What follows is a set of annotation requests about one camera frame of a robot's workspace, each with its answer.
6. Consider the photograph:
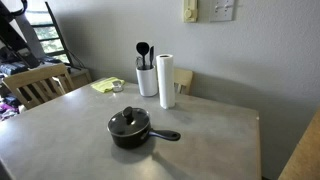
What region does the glass lid with black knob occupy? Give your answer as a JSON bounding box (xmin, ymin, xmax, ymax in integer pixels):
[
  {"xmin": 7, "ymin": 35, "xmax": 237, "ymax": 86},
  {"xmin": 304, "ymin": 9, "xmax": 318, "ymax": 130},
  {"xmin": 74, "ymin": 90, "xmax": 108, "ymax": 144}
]
[{"xmin": 107, "ymin": 106, "xmax": 151, "ymax": 138}]

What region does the white paper towel roll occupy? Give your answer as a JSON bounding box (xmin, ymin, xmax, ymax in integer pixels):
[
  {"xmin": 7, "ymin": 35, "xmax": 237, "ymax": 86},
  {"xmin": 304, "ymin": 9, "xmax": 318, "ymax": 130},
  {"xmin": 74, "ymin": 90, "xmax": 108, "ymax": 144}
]
[{"xmin": 155, "ymin": 53, "xmax": 177, "ymax": 110}]

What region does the white utensil holder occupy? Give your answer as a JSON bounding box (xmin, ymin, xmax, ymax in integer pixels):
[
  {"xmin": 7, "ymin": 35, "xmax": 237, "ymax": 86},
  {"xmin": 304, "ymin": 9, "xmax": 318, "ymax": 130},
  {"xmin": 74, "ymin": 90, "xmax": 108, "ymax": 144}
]
[{"xmin": 135, "ymin": 65, "xmax": 159, "ymax": 98}]

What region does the black spatula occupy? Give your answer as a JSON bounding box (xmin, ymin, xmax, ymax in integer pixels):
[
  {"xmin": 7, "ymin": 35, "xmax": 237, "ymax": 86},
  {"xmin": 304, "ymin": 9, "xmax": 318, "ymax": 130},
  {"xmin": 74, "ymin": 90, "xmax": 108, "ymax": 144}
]
[{"xmin": 148, "ymin": 45, "xmax": 155, "ymax": 70}]

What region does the metal whisk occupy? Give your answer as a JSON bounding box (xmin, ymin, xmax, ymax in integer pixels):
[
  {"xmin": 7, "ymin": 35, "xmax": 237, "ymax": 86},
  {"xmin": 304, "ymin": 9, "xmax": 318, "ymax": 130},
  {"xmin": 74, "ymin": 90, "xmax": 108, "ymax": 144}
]
[{"xmin": 134, "ymin": 55, "xmax": 144, "ymax": 70}]

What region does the small round metal container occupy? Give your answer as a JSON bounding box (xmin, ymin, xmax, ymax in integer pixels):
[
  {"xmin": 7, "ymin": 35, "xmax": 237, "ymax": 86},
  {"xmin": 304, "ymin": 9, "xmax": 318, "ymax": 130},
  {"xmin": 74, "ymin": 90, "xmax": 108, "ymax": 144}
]
[{"xmin": 111, "ymin": 80, "xmax": 124, "ymax": 93}]

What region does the black ladle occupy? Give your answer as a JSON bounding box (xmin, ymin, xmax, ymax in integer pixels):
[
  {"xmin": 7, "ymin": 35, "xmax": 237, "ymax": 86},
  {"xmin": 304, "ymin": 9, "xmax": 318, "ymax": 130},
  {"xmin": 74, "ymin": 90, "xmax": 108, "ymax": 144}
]
[{"xmin": 135, "ymin": 41, "xmax": 150, "ymax": 70}]

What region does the yellow-green cloth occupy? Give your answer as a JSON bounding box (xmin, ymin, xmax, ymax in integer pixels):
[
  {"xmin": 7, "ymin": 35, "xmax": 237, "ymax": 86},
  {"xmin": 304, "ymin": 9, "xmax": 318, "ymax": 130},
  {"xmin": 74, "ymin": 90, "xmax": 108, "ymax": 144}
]
[{"xmin": 90, "ymin": 77, "xmax": 126, "ymax": 94}]

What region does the low wooden cabinet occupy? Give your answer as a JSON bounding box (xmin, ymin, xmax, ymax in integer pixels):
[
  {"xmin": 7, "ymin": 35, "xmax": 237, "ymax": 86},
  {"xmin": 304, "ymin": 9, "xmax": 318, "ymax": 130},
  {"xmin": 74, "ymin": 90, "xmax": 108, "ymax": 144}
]
[{"xmin": 64, "ymin": 66, "xmax": 93, "ymax": 89}]

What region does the wooden slat-back chair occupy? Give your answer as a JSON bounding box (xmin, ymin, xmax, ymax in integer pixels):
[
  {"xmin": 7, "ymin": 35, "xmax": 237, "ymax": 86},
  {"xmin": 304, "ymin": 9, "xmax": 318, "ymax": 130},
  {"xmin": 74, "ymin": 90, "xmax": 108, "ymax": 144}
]
[{"xmin": 2, "ymin": 63, "xmax": 75, "ymax": 111}]

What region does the purple clothes pile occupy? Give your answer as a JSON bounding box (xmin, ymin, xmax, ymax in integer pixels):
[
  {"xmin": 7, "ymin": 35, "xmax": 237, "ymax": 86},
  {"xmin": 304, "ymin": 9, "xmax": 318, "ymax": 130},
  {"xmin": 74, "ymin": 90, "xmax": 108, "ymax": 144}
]
[{"xmin": 0, "ymin": 94, "xmax": 22, "ymax": 122}]

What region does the black metal stand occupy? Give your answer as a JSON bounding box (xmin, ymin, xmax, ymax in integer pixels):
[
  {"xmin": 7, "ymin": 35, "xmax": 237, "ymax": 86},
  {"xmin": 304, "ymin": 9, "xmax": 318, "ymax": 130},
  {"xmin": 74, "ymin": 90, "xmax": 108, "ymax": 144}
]
[{"xmin": 0, "ymin": 0, "xmax": 41, "ymax": 69}]

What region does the wooden furniture edge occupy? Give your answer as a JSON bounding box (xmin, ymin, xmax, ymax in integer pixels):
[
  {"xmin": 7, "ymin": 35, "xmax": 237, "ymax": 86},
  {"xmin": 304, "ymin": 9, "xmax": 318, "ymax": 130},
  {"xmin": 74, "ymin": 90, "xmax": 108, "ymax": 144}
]
[{"xmin": 278, "ymin": 108, "xmax": 320, "ymax": 180}]

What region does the wooden chair by wall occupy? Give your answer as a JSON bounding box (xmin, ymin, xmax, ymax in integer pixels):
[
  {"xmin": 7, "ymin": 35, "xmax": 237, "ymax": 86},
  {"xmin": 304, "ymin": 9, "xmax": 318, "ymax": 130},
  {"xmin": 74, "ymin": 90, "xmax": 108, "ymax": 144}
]
[{"xmin": 173, "ymin": 67, "xmax": 194, "ymax": 96}]

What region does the black saucepan with handle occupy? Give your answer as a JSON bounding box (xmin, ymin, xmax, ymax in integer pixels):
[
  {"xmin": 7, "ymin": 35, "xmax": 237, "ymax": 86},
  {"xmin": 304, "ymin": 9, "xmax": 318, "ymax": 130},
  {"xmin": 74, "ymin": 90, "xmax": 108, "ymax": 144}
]
[{"xmin": 107, "ymin": 113, "xmax": 182, "ymax": 150}]

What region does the cream wall thermostat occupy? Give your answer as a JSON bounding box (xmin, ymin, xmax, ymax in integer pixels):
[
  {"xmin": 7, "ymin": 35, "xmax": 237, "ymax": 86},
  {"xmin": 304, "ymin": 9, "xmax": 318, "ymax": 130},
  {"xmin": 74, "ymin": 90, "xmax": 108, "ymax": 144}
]
[{"xmin": 182, "ymin": 0, "xmax": 199, "ymax": 24}]

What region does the grey wall switch plate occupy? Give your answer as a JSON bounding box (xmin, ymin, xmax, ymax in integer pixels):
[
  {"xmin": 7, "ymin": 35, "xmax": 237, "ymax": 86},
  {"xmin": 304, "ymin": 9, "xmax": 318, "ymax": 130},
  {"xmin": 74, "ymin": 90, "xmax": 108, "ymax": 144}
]
[{"xmin": 209, "ymin": 0, "xmax": 235, "ymax": 23}]

